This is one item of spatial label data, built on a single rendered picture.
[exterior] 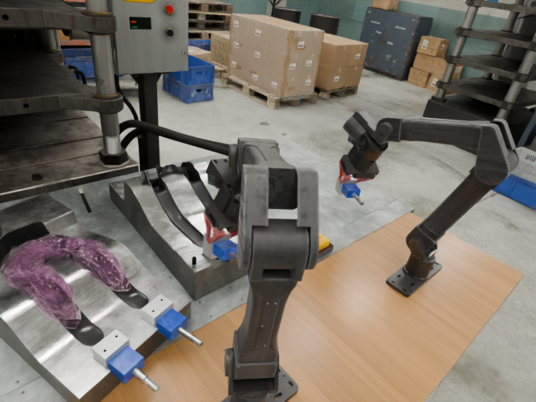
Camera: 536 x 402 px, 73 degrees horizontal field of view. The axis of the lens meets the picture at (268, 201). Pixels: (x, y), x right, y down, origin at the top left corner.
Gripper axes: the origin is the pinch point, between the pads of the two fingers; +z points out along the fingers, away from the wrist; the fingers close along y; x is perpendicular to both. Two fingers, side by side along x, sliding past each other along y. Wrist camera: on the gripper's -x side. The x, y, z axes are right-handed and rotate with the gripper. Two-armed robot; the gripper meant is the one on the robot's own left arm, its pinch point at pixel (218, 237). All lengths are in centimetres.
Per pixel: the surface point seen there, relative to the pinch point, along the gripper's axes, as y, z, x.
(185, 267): 6.2, 8.4, 0.9
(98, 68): 2, 7, -75
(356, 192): -47.4, -5.9, 0.0
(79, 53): -92, 177, -373
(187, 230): -0.2, 10.7, -10.0
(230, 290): -3.5, 12.1, 8.4
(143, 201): 6.0, 12.3, -22.7
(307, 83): -328, 112, -254
